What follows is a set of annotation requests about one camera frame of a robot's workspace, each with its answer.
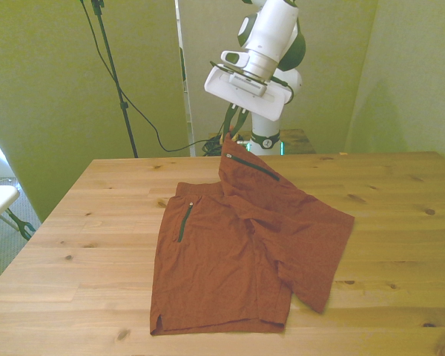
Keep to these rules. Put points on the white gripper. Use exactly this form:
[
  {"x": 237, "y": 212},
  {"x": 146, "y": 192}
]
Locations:
[{"x": 244, "y": 102}]

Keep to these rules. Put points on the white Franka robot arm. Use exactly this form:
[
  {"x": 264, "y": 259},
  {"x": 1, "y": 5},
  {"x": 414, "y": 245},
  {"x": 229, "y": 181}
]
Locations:
[{"x": 274, "y": 22}]

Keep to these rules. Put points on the yellow emergency stop box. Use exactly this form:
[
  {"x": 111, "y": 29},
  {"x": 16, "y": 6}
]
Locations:
[{"x": 222, "y": 140}]

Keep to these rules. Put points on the white door frame strip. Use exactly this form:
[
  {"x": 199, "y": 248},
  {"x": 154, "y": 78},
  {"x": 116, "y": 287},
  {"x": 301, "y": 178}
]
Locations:
[{"x": 188, "y": 118}]

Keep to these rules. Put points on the rust red shorts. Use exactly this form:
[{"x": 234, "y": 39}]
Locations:
[{"x": 207, "y": 259}]

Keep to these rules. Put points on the black tripod pole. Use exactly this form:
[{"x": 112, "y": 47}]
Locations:
[{"x": 113, "y": 70}]

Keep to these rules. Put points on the silver wrist camera bar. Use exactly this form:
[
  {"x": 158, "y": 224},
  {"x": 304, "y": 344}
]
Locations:
[{"x": 246, "y": 84}]

